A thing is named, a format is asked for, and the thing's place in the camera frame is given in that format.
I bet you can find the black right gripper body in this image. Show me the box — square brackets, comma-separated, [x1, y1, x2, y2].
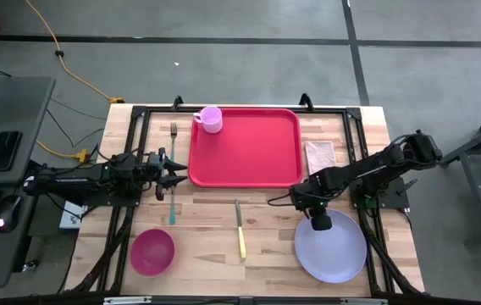
[306, 180, 334, 232]

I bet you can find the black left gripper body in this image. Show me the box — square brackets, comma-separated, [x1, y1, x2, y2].
[146, 147, 168, 202]

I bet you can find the fork with teal handle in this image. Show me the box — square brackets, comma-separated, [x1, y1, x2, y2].
[169, 122, 179, 226]

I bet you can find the lavender plastic plate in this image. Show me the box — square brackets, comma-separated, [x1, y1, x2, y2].
[294, 208, 368, 285]

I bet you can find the pink plastic cup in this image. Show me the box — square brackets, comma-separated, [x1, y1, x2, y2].
[192, 105, 224, 135]

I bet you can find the beige napkin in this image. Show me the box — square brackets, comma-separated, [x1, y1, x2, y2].
[304, 140, 338, 176]

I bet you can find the magenta plastic bowl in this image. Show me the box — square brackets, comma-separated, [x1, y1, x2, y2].
[129, 228, 176, 278]

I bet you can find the cream oblong object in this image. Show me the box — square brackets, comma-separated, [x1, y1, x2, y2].
[234, 199, 248, 260]

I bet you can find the red plastic tray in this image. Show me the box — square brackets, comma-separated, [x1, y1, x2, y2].
[187, 107, 305, 189]

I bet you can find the white printed box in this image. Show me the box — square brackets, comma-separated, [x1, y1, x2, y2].
[58, 200, 89, 230]

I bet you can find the black computer mouse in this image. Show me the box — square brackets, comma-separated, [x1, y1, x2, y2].
[0, 194, 23, 235]

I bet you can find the black smartphone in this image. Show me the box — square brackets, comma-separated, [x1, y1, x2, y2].
[0, 130, 24, 173]

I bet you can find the grey side desk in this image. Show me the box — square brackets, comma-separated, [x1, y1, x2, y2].
[0, 75, 57, 291]

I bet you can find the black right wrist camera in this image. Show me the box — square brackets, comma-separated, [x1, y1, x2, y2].
[289, 182, 310, 209]

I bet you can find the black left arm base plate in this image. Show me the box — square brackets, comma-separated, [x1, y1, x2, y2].
[80, 172, 145, 208]

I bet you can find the black aluminium table frame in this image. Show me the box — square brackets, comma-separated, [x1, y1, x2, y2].
[69, 93, 423, 297]

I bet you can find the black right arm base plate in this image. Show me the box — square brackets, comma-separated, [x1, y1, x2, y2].
[347, 175, 411, 210]

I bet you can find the yellow cord with plug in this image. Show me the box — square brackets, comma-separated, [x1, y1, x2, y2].
[35, 139, 92, 164]

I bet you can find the black front rail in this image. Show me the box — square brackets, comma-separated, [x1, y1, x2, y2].
[0, 291, 481, 305]

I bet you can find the yellow cable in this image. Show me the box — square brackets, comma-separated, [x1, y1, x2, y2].
[23, 0, 126, 105]

